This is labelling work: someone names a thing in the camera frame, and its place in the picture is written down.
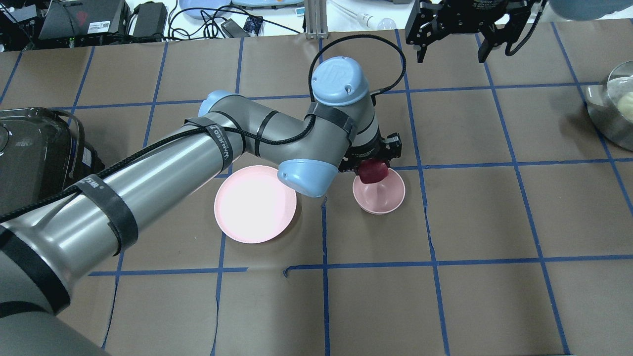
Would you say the aluminium frame post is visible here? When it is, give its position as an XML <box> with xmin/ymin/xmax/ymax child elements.
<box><xmin>303</xmin><ymin>0</ymin><xmax>329</xmax><ymax>39</ymax></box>

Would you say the small pink bowl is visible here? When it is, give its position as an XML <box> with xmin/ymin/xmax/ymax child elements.
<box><xmin>352</xmin><ymin>168</ymin><xmax>406</xmax><ymax>215</ymax></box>

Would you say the pink plate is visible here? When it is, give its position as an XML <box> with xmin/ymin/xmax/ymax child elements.
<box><xmin>213</xmin><ymin>165</ymin><xmax>298</xmax><ymax>244</ymax></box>

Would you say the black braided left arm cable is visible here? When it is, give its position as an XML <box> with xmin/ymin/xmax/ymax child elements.
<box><xmin>0</xmin><ymin>34</ymin><xmax>407</xmax><ymax>223</ymax></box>

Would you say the black computer box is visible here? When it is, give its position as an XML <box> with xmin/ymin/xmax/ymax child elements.
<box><xmin>38</xmin><ymin>0</ymin><xmax>131</xmax><ymax>41</ymax></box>

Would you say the black power adapter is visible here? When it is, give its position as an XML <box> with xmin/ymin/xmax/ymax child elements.
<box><xmin>131</xmin><ymin>1</ymin><xmax>167</xmax><ymax>43</ymax></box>

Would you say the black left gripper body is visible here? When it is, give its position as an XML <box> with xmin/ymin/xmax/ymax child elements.
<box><xmin>338</xmin><ymin>133</ymin><xmax>402</xmax><ymax>174</ymax></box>

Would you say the red apple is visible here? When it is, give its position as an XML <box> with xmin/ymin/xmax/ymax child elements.
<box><xmin>357</xmin><ymin>158</ymin><xmax>389</xmax><ymax>184</ymax></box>

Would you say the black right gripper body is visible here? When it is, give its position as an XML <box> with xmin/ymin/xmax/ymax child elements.
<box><xmin>406</xmin><ymin>0</ymin><xmax>544</xmax><ymax>47</ymax></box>

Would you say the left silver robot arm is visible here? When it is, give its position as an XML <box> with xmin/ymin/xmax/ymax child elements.
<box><xmin>1</xmin><ymin>56</ymin><xmax>402</xmax><ymax>356</ymax></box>

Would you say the steel bowl with yellow items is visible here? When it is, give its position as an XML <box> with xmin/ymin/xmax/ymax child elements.
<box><xmin>584</xmin><ymin>60</ymin><xmax>633</xmax><ymax>151</ymax></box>

